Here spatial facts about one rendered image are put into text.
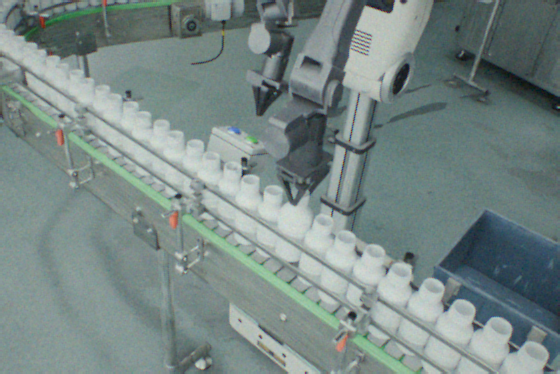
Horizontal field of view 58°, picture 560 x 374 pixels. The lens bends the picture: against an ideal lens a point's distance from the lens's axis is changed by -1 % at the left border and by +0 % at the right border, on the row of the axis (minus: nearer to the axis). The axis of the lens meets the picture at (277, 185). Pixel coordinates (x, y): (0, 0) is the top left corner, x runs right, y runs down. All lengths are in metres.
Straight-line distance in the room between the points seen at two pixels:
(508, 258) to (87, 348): 1.59
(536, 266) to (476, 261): 0.17
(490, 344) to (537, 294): 0.71
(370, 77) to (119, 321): 1.45
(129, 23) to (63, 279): 1.20
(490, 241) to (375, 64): 0.60
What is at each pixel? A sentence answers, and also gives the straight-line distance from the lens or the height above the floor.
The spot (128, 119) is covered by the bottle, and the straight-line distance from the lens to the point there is 1.33.
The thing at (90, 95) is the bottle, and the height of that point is 1.13.
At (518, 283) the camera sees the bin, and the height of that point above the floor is 0.77.
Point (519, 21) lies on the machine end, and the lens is 4.75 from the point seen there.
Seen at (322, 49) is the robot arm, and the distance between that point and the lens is 0.84.
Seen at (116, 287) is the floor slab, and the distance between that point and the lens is 2.44.
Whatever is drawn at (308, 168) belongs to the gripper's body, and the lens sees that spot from 0.92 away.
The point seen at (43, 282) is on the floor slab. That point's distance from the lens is 2.53.
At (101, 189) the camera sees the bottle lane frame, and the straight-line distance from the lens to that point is 1.54.
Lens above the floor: 1.81
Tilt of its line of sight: 37 degrees down
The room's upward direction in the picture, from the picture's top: 6 degrees clockwise
